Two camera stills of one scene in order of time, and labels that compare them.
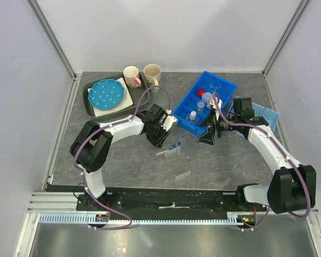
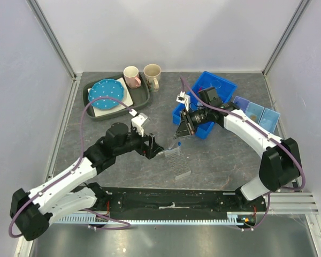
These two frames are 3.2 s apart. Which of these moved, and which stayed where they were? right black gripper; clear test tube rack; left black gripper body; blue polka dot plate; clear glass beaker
Moved: left black gripper body; right black gripper
Stayed: clear glass beaker; blue polka dot plate; clear test tube rack
